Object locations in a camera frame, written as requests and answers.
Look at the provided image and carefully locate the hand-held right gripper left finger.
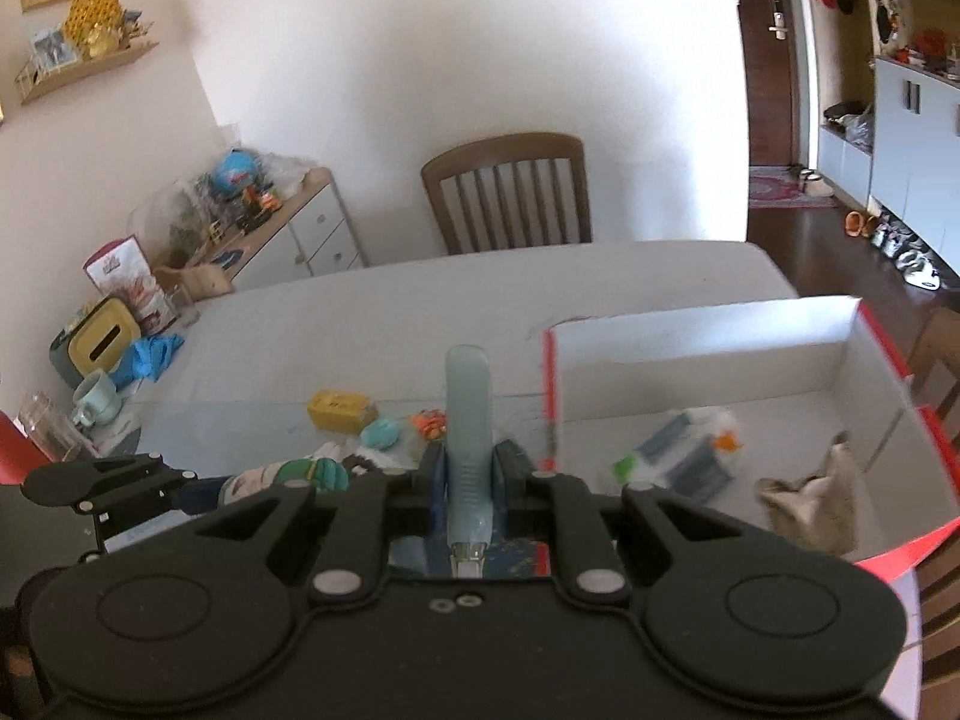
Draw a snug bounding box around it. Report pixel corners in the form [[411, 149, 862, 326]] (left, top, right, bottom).
[[193, 441, 451, 607]]

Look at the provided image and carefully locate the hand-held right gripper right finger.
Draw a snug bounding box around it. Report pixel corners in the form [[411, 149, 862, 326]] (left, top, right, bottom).
[[491, 436, 755, 608]]

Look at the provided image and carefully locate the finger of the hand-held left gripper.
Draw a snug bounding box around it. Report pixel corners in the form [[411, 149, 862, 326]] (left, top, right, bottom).
[[21, 454, 226, 518]]

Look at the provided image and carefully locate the light blue stapler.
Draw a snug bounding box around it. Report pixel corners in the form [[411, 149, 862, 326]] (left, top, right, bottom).
[[445, 345, 497, 578]]

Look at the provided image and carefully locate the white bead plastic bag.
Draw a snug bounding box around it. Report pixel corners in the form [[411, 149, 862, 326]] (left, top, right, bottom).
[[319, 441, 387, 475]]

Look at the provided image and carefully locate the green doll figure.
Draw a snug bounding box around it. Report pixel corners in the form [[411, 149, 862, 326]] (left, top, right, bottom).
[[217, 457, 353, 515]]

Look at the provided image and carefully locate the red and white cardboard box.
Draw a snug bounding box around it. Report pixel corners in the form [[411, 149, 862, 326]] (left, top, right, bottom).
[[540, 296, 960, 720]]

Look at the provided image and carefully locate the teal plush whale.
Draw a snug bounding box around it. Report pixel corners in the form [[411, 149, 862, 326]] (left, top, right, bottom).
[[361, 418, 403, 452]]

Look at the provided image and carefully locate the clear glass jar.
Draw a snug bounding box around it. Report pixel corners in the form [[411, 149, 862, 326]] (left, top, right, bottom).
[[16, 390, 85, 464]]

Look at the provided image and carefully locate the pale green mug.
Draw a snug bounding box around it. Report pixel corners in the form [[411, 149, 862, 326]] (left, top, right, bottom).
[[71, 369, 122, 430]]

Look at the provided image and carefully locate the red cardboard sheet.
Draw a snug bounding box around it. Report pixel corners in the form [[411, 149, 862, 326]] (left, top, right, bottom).
[[0, 411, 52, 487]]

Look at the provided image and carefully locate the yellow small carton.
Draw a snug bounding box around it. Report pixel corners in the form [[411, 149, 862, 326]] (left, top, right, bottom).
[[307, 390, 379, 434]]

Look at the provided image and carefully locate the blue cloth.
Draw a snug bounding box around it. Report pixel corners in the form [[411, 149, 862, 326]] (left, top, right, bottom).
[[111, 332, 185, 385]]

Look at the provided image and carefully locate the yellow-lid tissue box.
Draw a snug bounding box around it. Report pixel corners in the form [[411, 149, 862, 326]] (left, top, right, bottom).
[[49, 296, 144, 391]]

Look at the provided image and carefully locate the light blue painted table mat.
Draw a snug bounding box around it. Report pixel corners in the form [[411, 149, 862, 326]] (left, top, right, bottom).
[[112, 390, 560, 580]]

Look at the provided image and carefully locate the white and green toy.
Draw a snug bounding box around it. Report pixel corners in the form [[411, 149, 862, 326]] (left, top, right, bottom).
[[613, 405, 745, 502]]

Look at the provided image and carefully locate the clear drinking glass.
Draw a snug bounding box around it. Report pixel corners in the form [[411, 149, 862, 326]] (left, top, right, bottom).
[[169, 285, 203, 329]]

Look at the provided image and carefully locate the tan wooden basket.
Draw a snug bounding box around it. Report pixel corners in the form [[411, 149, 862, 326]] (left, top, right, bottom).
[[154, 262, 235, 302]]

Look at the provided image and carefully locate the green plant in clear wrap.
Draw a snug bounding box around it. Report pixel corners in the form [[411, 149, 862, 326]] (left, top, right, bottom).
[[129, 186, 212, 272]]

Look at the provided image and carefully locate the white wooden-top sideboard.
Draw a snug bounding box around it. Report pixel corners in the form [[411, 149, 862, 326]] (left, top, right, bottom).
[[196, 168, 369, 293]]

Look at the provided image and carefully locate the brown wooden slatted chair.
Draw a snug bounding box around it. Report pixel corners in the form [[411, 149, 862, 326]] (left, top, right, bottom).
[[421, 133, 594, 256]]

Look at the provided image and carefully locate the tan plush cat toy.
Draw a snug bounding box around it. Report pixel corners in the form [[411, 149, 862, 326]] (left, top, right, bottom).
[[754, 431, 861, 557]]

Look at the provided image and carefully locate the pile of small toys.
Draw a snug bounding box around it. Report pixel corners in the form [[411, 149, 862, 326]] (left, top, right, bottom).
[[201, 186, 284, 242]]

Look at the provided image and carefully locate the blue round toy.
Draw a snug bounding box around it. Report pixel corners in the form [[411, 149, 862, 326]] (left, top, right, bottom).
[[207, 150, 261, 200]]

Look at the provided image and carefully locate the clear plastic bag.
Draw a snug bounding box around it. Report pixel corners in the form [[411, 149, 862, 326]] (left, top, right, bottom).
[[259, 151, 316, 192]]

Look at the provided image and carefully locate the pink patterned door rug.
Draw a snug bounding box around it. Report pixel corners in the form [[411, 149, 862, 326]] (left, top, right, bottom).
[[748, 168, 841, 210]]

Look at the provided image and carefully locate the small framed photo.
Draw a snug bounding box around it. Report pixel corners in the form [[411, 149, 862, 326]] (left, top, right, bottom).
[[33, 28, 77, 70]]

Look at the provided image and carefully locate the row of shoes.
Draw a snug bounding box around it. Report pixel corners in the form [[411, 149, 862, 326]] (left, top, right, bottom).
[[870, 213, 947, 290]]

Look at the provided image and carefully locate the yellow flower ornament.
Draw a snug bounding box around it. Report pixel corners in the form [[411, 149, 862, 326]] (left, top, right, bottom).
[[65, 0, 125, 61]]

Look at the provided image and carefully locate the dark brown door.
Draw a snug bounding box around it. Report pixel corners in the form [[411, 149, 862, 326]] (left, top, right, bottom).
[[726, 0, 802, 170]]

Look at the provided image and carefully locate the white storage cabinet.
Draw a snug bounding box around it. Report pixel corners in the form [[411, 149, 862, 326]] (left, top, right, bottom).
[[816, 0, 960, 280]]

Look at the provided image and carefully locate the wooden wall shelf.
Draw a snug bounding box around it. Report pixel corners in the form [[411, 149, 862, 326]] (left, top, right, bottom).
[[15, 40, 161, 106]]

